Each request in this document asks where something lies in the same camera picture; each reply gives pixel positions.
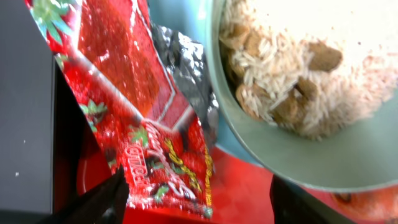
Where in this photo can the green small bowl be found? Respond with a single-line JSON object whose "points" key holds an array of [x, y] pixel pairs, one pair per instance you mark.
{"points": [[359, 158]]}

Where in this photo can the black plastic tray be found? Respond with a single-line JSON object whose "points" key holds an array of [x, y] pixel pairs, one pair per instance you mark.
{"points": [[41, 123]]}

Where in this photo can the red snack wrapper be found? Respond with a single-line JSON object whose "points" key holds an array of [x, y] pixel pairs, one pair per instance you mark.
{"points": [[144, 92]]}

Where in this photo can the red serving tray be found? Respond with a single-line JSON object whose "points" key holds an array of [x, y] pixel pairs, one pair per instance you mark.
{"points": [[240, 192]]}

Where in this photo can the light blue plate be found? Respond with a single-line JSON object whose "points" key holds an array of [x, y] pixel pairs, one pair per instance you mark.
{"points": [[188, 17]]}

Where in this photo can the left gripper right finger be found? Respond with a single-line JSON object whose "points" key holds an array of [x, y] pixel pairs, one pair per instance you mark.
{"points": [[293, 205]]}

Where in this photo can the rice with peanut shells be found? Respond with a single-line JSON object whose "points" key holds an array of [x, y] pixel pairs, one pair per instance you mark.
{"points": [[310, 67]]}

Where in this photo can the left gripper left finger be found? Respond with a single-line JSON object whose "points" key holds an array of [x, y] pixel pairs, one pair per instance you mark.
{"points": [[106, 203]]}

